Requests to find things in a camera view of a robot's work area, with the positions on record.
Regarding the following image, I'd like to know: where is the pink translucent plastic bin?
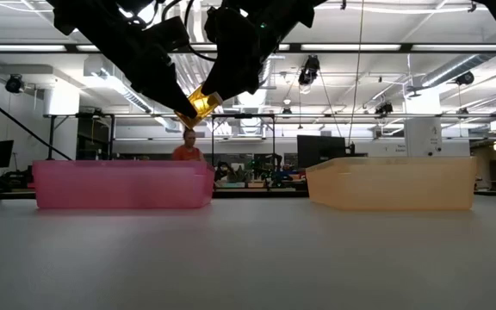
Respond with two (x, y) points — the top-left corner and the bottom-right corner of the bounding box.
(32, 159), (215, 211)

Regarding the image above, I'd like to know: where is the black shelf cabinet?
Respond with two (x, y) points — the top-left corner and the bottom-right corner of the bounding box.
(77, 112), (115, 161)

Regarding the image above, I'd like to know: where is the white square column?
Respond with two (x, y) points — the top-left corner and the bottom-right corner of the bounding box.
(404, 92), (443, 158)

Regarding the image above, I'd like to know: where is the black overhead light beam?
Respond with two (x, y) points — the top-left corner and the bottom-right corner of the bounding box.
(0, 41), (496, 54)

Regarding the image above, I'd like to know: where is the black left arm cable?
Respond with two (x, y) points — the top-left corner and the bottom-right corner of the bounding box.
(0, 84), (73, 161)

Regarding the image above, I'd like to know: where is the large amber pill bottle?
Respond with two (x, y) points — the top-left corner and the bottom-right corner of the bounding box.
(174, 84), (224, 130)

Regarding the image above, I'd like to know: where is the person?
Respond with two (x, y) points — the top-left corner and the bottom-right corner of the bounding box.
(170, 127), (206, 163)

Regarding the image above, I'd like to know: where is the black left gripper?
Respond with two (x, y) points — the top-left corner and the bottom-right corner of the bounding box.
(101, 17), (198, 119)

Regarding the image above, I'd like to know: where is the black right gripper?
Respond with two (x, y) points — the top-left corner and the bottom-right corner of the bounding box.
(201, 0), (301, 102)

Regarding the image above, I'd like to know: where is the wide black computer monitor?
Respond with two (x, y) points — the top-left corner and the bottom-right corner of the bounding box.
(296, 134), (347, 170)

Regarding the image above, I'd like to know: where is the orange translucent plastic bin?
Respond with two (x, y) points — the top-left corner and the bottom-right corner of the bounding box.
(306, 156), (478, 212)

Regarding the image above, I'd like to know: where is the black aluminium table frame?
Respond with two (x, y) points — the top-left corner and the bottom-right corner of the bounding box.
(0, 189), (496, 202)

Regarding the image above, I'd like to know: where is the thin hanging cable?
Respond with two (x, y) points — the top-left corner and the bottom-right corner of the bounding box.
(347, 0), (366, 146)

